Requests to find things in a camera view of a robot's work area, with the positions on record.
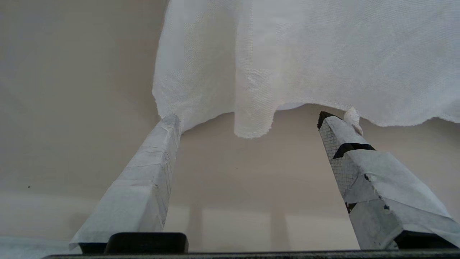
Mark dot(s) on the white draped cloth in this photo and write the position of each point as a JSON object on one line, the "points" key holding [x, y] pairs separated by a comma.
{"points": [[305, 54]]}

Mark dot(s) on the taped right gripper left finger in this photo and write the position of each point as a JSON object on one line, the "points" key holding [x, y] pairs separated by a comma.
{"points": [[140, 190]]}

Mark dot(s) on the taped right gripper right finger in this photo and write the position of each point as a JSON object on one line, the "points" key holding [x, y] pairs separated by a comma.
{"points": [[381, 194]]}

